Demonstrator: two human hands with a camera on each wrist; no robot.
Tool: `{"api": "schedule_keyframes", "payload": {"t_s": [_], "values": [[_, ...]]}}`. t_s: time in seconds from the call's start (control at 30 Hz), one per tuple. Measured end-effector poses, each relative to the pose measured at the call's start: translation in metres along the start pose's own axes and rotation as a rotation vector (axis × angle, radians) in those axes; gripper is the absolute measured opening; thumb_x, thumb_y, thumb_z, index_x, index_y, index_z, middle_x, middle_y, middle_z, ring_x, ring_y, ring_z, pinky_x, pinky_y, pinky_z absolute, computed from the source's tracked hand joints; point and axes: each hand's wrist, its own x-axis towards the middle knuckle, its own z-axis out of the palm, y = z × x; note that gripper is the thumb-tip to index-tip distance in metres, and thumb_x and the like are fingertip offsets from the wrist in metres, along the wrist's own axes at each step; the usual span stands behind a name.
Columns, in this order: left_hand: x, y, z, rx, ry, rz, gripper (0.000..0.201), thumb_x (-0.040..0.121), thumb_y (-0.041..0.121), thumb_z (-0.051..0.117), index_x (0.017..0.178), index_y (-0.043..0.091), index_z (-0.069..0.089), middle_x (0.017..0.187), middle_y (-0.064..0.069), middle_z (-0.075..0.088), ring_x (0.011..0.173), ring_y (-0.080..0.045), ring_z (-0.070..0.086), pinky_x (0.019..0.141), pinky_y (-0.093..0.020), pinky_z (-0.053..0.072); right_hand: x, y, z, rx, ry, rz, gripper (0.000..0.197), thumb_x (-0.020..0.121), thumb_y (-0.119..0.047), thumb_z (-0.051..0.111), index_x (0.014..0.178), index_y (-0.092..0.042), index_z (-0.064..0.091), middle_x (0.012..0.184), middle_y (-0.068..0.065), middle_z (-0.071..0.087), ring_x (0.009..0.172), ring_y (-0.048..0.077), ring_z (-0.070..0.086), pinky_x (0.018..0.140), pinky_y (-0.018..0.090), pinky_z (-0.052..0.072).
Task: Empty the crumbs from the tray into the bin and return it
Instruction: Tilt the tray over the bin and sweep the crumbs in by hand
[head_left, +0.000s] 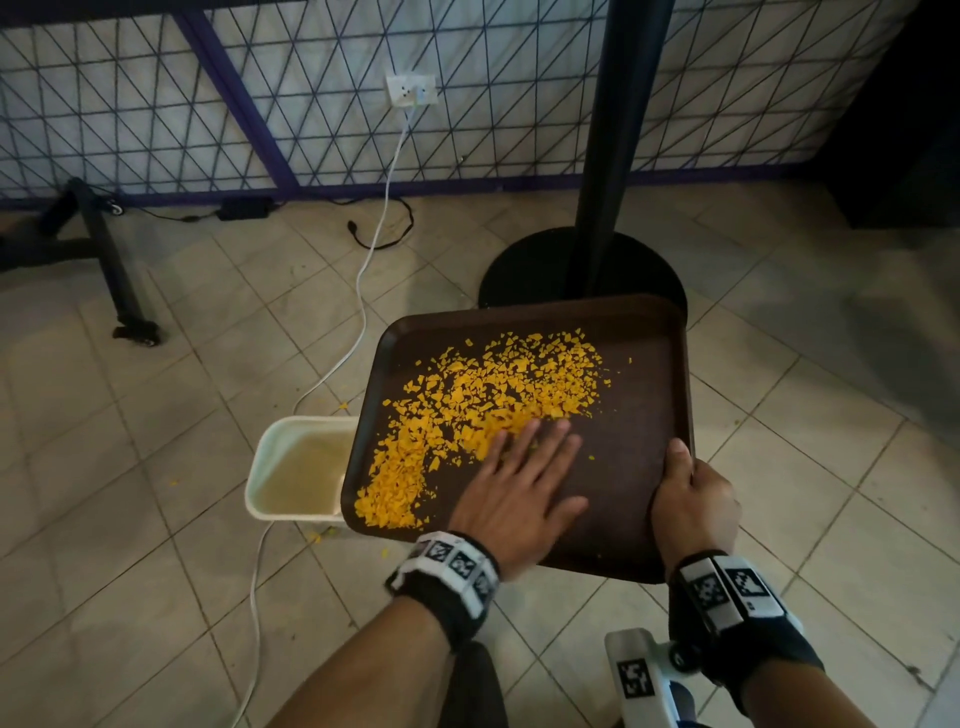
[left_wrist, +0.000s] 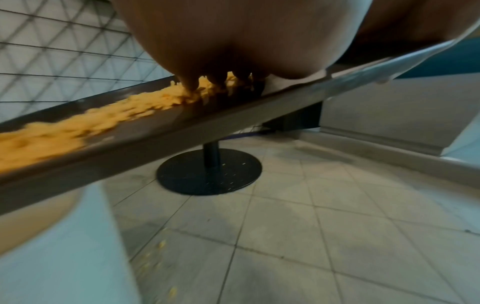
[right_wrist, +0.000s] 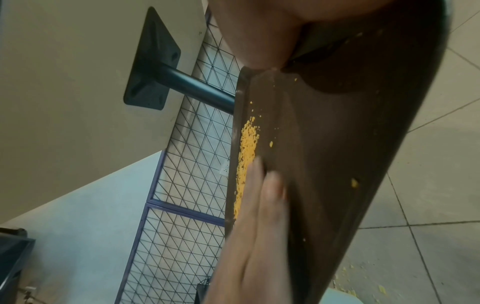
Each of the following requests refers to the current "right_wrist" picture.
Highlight pile of yellow crumbs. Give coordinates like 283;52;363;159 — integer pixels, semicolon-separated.
232;101;276;228

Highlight blue framed wire mesh panel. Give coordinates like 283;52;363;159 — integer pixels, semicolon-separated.
147;8;242;227
114;202;230;304

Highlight person's left hand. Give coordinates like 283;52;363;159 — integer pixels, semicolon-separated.
202;157;290;304

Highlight pale blue container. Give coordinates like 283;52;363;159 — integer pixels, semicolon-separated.
321;288;362;304

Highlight person's right hand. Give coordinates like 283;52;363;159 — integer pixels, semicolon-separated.
207;0;376;71

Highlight scattered yellow floor crumbs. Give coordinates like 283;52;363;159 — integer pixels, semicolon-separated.
331;256;393;299

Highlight black bin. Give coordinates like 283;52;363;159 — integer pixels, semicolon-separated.
0;227;36;297

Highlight brown plastic tray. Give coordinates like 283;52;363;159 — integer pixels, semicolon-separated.
224;0;457;304

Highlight black metal table leg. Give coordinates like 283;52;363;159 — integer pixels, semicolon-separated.
124;7;237;114

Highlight small black box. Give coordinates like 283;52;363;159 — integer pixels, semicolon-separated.
196;282;212;304

